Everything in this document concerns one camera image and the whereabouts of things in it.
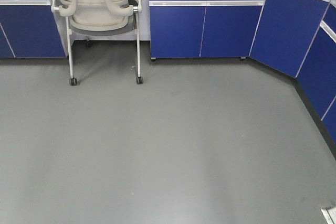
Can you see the beige office chair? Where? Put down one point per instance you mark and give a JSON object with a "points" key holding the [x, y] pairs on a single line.
{"points": [[98, 18]]}

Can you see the blue lab cabinets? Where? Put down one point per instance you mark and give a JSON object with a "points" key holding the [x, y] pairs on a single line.
{"points": [[295, 37]]}

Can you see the white object floor corner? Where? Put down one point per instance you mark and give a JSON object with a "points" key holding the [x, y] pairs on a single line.
{"points": [[329, 214]]}

